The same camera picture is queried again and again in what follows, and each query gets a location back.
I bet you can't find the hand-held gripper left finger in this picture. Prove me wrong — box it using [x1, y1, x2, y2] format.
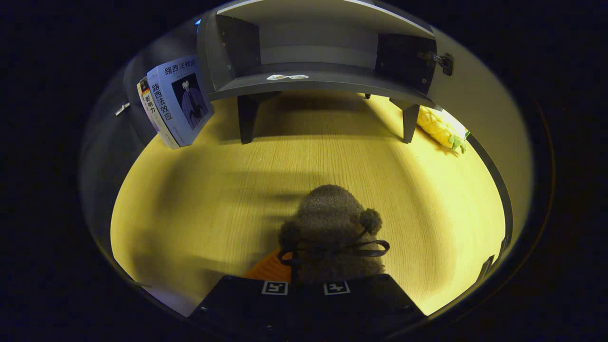
[189, 246, 307, 334]

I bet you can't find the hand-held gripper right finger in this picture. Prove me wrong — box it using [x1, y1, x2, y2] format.
[306, 274, 427, 335]

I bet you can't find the brown fuzzy slipper shoe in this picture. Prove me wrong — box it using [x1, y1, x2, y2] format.
[278, 184, 391, 285]

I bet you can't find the grey shoe cabinet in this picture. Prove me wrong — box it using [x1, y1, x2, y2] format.
[197, 0, 454, 144]

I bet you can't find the yellow pineapple plush toy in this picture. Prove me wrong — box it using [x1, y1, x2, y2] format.
[417, 105, 471, 155]

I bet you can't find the black backdrop cloth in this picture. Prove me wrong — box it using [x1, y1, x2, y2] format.
[80, 19, 209, 247]

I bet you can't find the blue book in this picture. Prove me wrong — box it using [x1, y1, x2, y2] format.
[146, 55, 214, 148]

